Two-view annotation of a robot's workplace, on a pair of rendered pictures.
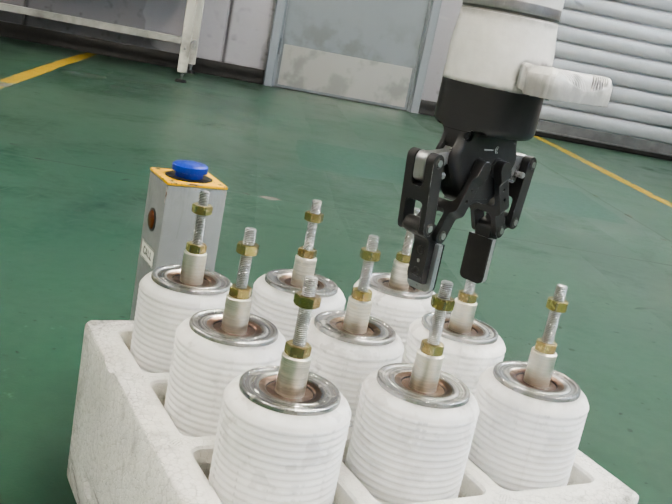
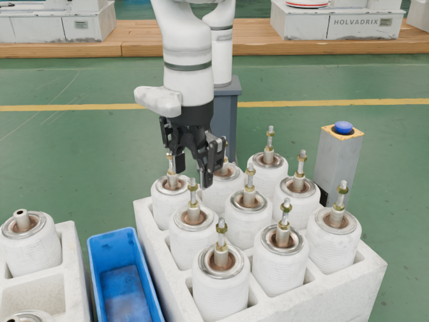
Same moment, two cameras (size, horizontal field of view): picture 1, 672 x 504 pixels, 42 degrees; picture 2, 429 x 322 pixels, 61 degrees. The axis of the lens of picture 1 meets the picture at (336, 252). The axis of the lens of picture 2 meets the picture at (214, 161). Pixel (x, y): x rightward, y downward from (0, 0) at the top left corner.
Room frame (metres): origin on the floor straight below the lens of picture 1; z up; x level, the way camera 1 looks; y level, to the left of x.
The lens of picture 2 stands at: (0.75, -0.61, 0.70)
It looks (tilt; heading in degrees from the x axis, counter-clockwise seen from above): 32 degrees down; 95
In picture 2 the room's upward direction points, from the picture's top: straight up
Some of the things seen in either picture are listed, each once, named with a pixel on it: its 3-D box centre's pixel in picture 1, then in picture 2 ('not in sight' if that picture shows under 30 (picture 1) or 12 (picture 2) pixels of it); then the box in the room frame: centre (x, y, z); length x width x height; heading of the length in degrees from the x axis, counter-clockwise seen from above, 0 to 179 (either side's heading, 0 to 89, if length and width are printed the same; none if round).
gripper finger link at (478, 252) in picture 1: (477, 258); (205, 178); (0.69, -0.11, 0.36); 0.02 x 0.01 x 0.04; 49
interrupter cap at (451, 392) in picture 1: (422, 386); (193, 218); (0.66, -0.09, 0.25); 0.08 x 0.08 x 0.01
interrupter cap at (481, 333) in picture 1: (459, 328); (281, 239); (0.82, -0.13, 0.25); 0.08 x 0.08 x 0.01
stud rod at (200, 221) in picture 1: (199, 229); (269, 141); (0.81, 0.13, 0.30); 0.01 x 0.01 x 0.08
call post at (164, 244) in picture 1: (168, 308); (331, 185); (0.98, 0.18, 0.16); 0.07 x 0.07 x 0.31; 30
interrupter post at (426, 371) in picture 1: (426, 371); (193, 212); (0.66, -0.09, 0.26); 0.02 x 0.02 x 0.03
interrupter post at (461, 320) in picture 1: (462, 316); (282, 234); (0.82, -0.13, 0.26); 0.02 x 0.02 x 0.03
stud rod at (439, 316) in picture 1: (436, 326); (193, 195); (0.66, -0.09, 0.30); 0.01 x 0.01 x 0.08
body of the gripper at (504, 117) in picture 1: (480, 139); (190, 120); (0.66, -0.09, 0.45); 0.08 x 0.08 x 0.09
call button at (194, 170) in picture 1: (189, 172); (343, 128); (0.98, 0.18, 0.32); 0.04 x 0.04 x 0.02
